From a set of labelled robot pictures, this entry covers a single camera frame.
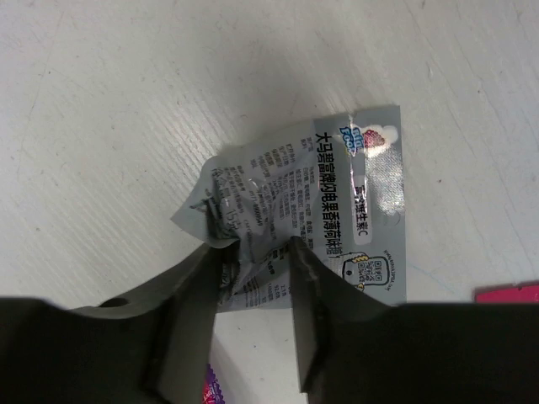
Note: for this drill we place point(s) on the purple Fox's candy bag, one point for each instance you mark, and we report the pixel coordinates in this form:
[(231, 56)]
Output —
[(212, 393)]

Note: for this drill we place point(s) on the pink red snack packet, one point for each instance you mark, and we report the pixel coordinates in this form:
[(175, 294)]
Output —
[(508, 294)]

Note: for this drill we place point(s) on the grey candy sachet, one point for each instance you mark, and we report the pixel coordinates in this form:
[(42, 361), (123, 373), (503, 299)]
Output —
[(334, 182)]

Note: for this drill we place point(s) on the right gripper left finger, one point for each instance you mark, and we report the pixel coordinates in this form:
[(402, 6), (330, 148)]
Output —
[(152, 343)]

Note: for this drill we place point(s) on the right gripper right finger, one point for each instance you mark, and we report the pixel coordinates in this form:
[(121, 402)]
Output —
[(327, 314)]

